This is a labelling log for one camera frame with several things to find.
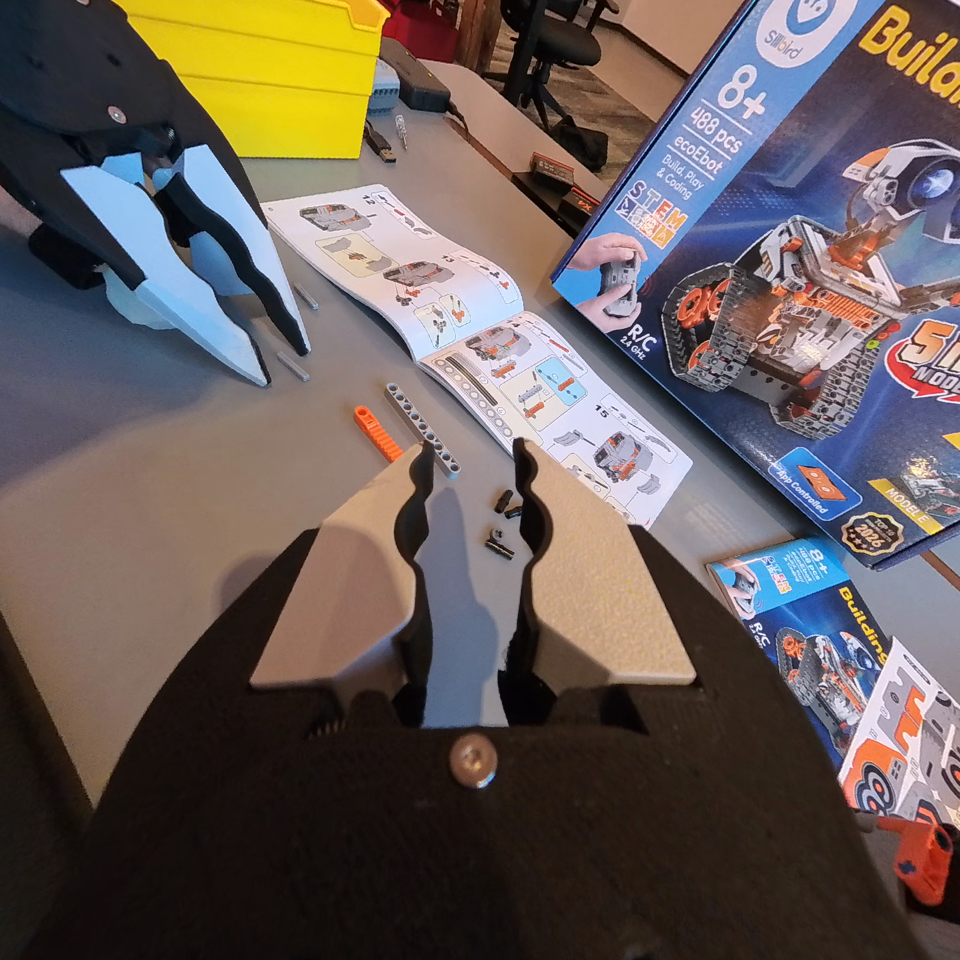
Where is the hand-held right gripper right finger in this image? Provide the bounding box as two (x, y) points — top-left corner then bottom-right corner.
(510, 437), (696, 724)

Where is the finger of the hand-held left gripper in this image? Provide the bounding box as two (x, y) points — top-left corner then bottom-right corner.
(60, 159), (273, 388)
(177, 143), (313, 358)

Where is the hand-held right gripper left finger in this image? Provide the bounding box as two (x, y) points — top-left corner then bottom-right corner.
(251, 444), (436, 730)

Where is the yellow plastic bin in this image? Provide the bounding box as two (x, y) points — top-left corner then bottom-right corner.
(117, 0), (393, 162)

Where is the grey perforated beam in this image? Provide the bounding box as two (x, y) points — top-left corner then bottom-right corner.
(384, 383), (463, 480)

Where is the grey desk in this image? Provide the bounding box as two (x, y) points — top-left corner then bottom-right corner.
(0, 60), (960, 841)

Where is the black desk pad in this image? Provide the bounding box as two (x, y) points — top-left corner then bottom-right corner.
(510, 162), (604, 241)

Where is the orange ridged building piece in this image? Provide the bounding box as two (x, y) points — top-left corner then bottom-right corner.
(354, 405), (406, 465)

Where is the blue instruction booklet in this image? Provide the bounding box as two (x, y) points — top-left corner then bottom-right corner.
(708, 543), (889, 769)

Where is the white remote controller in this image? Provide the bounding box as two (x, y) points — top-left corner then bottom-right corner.
(368, 60), (403, 115)

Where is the open instruction manual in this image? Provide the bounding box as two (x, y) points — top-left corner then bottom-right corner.
(263, 185), (696, 529)

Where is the black rectangular power bank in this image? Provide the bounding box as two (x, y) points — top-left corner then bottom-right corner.
(378, 38), (456, 115)

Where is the red storage crate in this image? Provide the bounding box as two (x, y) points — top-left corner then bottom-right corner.
(383, 0), (460, 64)

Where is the robot sticker sheet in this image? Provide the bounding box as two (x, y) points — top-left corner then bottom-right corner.
(837, 638), (960, 841)

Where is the black office chair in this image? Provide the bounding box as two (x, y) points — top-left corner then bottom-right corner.
(500, 0), (612, 169)

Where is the black perforated chair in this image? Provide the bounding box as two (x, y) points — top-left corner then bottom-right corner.
(0, 612), (94, 960)

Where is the orange perforated block piece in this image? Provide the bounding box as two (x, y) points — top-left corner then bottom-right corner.
(878, 810), (957, 907)

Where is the blue robot kit box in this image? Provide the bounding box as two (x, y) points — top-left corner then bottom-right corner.
(551, 0), (960, 570)

